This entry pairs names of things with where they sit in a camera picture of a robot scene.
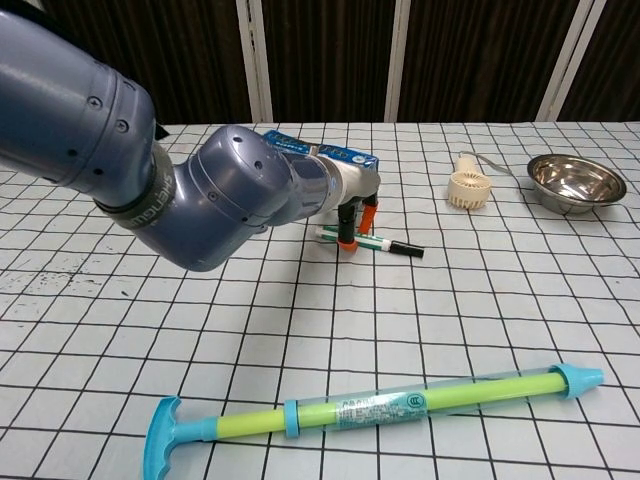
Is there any white frame post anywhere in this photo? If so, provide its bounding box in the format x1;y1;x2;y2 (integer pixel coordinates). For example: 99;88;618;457
235;0;275;123
383;0;412;123
537;0;609;123

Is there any white black checked tablecloth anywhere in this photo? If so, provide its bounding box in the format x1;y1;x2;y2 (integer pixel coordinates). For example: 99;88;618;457
0;121;640;480

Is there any cream handheld fan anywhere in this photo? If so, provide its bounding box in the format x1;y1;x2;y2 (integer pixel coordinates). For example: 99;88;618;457
446;153;494;212

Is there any blue green water pump toy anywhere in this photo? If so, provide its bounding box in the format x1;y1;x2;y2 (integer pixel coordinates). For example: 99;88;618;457
143;363;605;480

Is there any white green marker body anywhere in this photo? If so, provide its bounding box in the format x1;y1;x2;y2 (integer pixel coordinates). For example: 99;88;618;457
315;224;394;252

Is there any stainless steel bowl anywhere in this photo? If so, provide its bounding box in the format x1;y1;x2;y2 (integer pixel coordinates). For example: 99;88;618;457
526;153;628;216

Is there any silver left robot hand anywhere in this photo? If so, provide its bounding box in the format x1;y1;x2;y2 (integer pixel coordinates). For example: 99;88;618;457
332;158;381;252

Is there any black marker cap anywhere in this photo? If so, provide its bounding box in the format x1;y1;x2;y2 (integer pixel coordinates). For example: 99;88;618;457
389;239;427;260

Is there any blue printed cardboard box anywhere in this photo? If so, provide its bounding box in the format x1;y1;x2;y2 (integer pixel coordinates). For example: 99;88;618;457
263;129;380;174

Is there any grey fan strap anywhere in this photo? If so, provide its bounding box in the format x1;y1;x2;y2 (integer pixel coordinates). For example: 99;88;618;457
459;151;521;177

